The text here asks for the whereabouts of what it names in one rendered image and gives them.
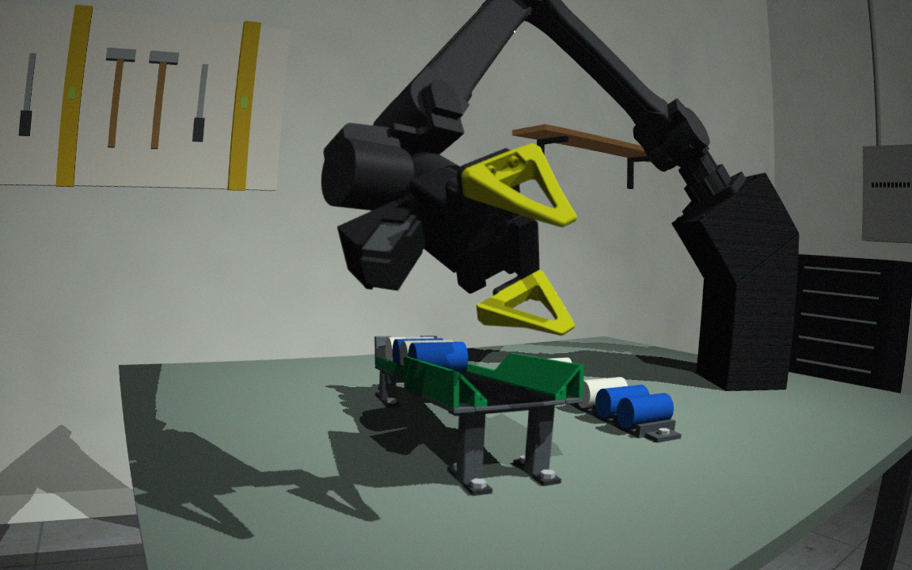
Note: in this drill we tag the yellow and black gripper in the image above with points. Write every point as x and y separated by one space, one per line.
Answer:
475 197

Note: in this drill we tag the blue cylinder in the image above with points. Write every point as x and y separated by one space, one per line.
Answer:
607 399
451 355
644 409
397 345

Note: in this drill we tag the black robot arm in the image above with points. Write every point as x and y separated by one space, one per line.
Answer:
366 169

